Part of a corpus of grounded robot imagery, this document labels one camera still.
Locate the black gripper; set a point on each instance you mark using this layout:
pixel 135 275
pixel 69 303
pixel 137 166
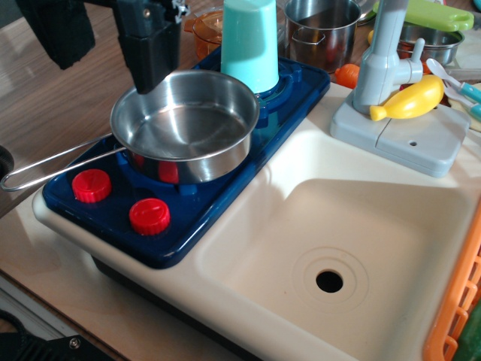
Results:
pixel 150 45

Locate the small steel frying pan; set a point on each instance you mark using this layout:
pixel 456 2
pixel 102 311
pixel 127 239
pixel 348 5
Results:
pixel 195 127

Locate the red stove knob left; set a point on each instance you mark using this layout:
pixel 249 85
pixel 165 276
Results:
pixel 91 186

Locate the red stove knob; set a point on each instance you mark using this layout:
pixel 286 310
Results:
pixel 149 216
pixel 91 186

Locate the blue toy stove top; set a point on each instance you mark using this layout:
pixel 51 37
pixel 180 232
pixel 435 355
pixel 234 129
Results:
pixel 194 208

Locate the red stove knob right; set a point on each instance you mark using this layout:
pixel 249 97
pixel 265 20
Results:
pixel 149 216

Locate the cream toy sink unit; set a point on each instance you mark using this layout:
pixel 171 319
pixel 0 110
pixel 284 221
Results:
pixel 330 253

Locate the orange transparent toy pot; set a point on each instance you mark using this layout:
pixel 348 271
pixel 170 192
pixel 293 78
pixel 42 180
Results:
pixel 207 32

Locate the turquoise plastic cup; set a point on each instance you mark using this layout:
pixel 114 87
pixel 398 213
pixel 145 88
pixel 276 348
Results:
pixel 249 43

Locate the black knob at edge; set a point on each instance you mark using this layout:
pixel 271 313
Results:
pixel 6 161

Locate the orange toy carrot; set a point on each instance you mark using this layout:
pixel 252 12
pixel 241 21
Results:
pixel 347 75

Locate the yellow toy banana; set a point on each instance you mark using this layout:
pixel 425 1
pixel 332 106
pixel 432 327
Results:
pixel 413 101

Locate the shallow steel bowl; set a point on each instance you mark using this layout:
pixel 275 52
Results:
pixel 439 45

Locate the grey toy faucet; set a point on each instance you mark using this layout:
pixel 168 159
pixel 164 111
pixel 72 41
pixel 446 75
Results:
pixel 429 143

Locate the orange plastic basket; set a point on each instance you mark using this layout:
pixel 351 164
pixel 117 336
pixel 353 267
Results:
pixel 461 296

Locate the green object in basket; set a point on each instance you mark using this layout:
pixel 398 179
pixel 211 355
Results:
pixel 469 340

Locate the steel pot with handles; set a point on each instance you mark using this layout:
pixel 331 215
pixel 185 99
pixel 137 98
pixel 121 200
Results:
pixel 321 33

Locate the white spoon teal handle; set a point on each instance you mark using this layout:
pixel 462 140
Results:
pixel 463 88

